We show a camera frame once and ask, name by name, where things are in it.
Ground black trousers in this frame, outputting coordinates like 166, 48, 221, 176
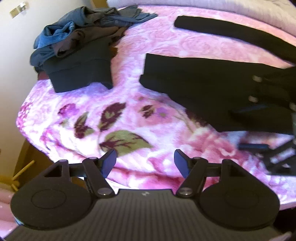
139, 15, 296, 135

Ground blue jeans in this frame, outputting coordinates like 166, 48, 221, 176
29, 21, 77, 72

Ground yellow wooden object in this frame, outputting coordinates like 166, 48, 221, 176
0, 160, 35, 192

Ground pink rose blanket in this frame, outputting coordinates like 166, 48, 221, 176
16, 6, 295, 209

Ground black folded garment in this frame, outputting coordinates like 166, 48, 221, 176
43, 38, 114, 93

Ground dark grey garment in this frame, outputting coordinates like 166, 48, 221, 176
51, 6, 158, 58

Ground lilac striped folded quilt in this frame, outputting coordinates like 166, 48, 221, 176
107, 0, 295, 36

